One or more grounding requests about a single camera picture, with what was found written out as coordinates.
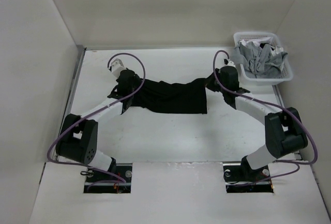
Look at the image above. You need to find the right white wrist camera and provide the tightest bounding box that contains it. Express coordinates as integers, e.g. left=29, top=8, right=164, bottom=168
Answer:
left=223, top=58, right=236, bottom=67

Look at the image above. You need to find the white tank top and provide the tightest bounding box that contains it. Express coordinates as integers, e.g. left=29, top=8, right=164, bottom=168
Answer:
left=238, top=36, right=284, bottom=56

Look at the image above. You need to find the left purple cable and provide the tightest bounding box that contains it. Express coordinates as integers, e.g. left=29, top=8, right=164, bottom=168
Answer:
left=46, top=52, right=146, bottom=192

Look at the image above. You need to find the left metal table rail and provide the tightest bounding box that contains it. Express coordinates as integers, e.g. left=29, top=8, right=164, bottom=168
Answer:
left=53, top=44, right=86, bottom=162

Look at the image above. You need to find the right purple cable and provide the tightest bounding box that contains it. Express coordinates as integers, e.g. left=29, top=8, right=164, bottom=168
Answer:
left=213, top=50, right=319, bottom=186

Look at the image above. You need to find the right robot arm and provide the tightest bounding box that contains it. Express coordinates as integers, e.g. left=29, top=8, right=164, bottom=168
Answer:
left=206, top=66, right=308, bottom=183

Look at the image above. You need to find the grey tank top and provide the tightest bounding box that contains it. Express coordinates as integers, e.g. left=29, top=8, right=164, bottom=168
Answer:
left=230, top=43, right=288, bottom=79

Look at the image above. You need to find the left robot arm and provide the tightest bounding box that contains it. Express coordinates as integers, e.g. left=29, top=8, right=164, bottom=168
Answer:
left=55, top=69, right=145, bottom=182

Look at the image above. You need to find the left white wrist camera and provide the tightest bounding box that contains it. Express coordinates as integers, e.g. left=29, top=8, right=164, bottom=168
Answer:
left=108, top=58, right=126, bottom=78

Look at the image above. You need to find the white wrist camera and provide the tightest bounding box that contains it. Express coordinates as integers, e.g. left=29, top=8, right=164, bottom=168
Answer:
left=108, top=58, right=126, bottom=78
left=223, top=58, right=236, bottom=67

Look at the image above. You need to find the black tank top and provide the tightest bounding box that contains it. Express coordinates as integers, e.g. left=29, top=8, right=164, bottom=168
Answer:
left=131, top=78, right=207, bottom=114

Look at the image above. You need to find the purple cable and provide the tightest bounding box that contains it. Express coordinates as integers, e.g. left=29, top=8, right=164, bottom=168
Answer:
left=213, top=50, right=319, bottom=186
left=46, top=52, right=146, bottom=192

